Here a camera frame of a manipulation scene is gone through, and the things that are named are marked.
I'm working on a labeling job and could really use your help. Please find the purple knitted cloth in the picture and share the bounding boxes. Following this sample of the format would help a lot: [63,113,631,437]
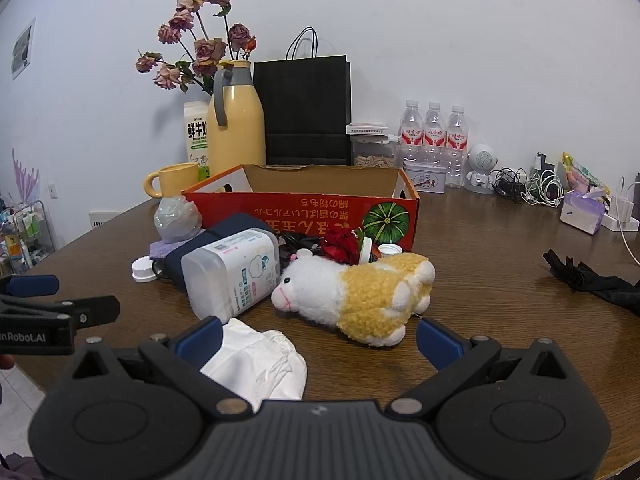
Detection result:
[148,230,207,259]

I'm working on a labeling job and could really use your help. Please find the black tangled cable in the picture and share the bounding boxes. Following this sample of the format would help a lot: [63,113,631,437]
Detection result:
[491,167,528,203]

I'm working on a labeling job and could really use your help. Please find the black paper bag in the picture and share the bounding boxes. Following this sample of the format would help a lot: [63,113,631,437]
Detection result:
[253,26,352,166]

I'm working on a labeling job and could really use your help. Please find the white milk carton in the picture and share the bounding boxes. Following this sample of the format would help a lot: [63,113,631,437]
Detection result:
[183,100,213,182]

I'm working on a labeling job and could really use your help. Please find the white power strip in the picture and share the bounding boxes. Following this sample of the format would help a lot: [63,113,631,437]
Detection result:
[602,177,640,233]

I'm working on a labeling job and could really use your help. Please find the black cable bundle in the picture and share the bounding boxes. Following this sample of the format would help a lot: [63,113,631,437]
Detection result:
[277,232,326,266]

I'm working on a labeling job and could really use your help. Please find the colourful snack packets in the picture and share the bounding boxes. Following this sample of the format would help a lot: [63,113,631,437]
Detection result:
[561,152,612,198]

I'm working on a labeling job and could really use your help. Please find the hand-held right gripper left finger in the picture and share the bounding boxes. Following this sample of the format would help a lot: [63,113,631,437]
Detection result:
[71,316,253,422]

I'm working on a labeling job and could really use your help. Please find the clear seed container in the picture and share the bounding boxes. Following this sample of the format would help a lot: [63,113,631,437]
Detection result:
[346,122,399,168]

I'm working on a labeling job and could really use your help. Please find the white robot speaker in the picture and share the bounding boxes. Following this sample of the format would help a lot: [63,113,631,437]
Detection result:
[464,143,499,195]

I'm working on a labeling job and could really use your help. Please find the navy blue pouch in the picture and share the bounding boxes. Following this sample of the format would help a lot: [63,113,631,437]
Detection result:
[164,212,278,291]

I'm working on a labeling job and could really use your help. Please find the white and yellow plush sheep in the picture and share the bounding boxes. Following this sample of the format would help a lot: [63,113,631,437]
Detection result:
[271,252,436,348]

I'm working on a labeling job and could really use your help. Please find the white tissue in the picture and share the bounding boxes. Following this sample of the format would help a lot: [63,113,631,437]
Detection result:
[200,318,308,413]

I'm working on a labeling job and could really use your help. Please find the iridescent plastic bag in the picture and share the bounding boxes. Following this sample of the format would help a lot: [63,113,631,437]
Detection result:
[153,195,203,243]

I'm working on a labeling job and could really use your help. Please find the red artificial rose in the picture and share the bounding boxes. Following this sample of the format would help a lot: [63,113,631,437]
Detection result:
[320,227,366,266]

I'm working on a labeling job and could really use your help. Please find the white plastic wipes canister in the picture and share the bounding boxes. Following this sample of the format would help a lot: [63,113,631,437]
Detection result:
[181,228,282,322]

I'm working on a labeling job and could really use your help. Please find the dried rose bouquet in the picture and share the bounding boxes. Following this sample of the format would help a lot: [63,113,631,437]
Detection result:
[135,0,258,96]

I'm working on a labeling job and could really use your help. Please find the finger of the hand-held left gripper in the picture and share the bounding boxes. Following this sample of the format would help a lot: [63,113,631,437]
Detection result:
[0,275,60,298]
[0,294,121,332]

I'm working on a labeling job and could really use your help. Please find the purple wall sticker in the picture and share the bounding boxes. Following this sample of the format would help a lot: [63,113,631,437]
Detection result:
[11,147,41,206]

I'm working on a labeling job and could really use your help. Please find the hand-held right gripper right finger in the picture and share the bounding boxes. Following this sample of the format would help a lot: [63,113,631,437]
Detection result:
[387,317,583,418]

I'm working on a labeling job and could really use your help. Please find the yellow mug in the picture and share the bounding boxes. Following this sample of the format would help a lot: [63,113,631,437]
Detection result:
[144,163,200,199]

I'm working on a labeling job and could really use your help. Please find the yellow thermos jug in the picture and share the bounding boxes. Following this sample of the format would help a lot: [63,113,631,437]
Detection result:
[206,60,267,177]

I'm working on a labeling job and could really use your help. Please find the white tangled cables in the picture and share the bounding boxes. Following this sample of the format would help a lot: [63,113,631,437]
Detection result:
[522,169,565,207]

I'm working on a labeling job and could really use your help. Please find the purple tissue pack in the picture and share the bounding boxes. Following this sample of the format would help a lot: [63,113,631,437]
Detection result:
[559,185,608,233]

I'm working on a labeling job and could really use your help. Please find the grey tin box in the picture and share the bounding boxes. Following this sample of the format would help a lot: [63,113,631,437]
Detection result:
[402,160,447,194]

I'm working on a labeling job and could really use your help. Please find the red cardboard box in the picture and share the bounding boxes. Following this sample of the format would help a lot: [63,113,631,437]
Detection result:
[181,164,421,252]

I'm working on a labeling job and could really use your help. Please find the wall poster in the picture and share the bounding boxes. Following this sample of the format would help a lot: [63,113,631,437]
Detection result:
[11,17,37,81]

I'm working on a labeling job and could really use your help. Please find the white charger puck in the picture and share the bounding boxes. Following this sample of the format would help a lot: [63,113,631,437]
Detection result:
[132,256,162,286]

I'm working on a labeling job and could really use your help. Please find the metal storage rack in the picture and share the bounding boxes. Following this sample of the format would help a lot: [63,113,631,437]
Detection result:
[0,199,57,276]

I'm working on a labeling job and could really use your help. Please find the clear water bottle red label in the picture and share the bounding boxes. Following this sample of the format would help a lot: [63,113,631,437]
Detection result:
[398,100,426,163]
[423,101,447,163]
[445,105,470,189]

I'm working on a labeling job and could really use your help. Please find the black glove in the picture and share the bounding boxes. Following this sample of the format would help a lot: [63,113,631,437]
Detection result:
[543,248,640,317]

